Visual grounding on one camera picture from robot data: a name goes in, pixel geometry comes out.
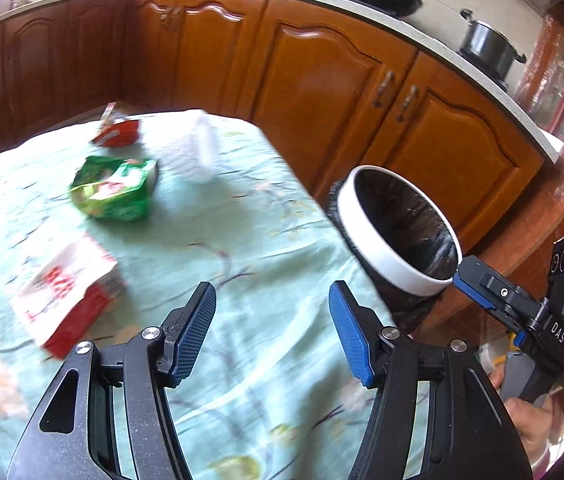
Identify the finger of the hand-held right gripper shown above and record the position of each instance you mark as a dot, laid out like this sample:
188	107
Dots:
474	294
484	271

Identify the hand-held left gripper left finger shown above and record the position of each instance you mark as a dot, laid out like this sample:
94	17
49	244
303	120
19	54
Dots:
194	331

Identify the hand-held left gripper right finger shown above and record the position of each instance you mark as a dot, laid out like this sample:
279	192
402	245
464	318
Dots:
351	331

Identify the white rimmed bin black liner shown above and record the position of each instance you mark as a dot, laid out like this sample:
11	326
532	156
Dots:
386	256

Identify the person's right hand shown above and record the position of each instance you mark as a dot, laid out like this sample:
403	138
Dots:
526	427

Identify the teal floral tablecloth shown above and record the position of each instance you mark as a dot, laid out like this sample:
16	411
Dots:
262	260

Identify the red and white carton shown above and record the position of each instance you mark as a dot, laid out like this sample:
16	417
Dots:
69	300

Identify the green drink carton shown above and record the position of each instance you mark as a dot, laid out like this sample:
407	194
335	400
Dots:
114	192

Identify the small white foam fruit net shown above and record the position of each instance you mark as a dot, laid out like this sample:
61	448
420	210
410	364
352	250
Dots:
197	152

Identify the reddish wooden glazed door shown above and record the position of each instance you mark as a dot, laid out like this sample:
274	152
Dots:
561	75

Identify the red yellow snack packet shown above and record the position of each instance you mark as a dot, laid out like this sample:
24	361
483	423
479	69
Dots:
119	132

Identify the dark steel cooking pot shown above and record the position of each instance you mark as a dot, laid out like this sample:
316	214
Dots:
489	45

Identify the pale stone countertop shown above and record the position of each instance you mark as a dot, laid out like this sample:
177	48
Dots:
436	42

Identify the wooden base cabinets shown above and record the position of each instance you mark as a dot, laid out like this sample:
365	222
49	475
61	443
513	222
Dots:
312	80

